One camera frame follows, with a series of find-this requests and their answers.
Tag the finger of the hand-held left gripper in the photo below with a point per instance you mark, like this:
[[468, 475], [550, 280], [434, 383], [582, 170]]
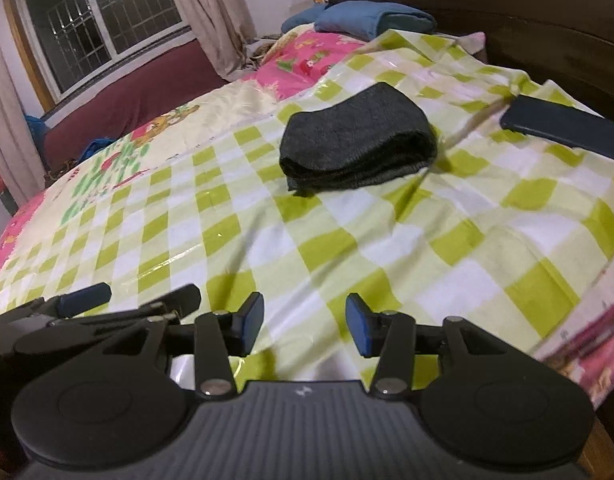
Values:
[[177, 297], [84, 295]]

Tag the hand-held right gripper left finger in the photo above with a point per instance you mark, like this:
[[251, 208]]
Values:
[[252, 320]]

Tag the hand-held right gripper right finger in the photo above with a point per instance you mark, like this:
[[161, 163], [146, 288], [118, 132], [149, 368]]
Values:
[[359, 322]]

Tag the dark grey checked pants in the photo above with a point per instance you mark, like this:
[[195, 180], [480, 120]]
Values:
[[357, 135]]

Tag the green white checked plastic sheet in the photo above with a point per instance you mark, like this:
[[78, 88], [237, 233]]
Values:
[[337, 240]]

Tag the dark patterned cloth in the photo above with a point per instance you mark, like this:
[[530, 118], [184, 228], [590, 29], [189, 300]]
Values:
[[62, 172]]

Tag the blue garment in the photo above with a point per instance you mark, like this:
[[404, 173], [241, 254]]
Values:
[[99, 149]]

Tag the beige curtain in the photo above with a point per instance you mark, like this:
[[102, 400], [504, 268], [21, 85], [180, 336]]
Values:
[[12, 150], [212, 15]]

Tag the blue bag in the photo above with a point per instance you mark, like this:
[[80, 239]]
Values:
[[37, 130]]

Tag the cartoon printed blanket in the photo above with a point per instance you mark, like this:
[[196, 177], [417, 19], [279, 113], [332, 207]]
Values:
[[227, 105]]

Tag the maroon sofa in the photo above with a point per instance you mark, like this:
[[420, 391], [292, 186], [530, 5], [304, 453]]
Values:
[[137, 95]]

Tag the pink patterned quilt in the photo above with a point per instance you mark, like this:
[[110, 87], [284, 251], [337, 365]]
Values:
[[592, 350]]

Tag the patterned crumpled cloth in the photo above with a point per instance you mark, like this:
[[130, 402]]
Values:
[[262, 52]]

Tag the barred window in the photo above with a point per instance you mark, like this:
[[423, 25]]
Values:
[[87, 30]]

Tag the dark blue flat case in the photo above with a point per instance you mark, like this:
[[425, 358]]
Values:
[[562, 127]]

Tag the pale pink cloth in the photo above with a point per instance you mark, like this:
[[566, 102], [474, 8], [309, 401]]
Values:
[[474, 45]]

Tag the small blue pillow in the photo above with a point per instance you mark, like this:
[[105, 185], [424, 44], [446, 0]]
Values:
[[299, 20]]

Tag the dark wooden headboard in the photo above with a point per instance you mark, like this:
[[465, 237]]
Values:
[[537, 35]]

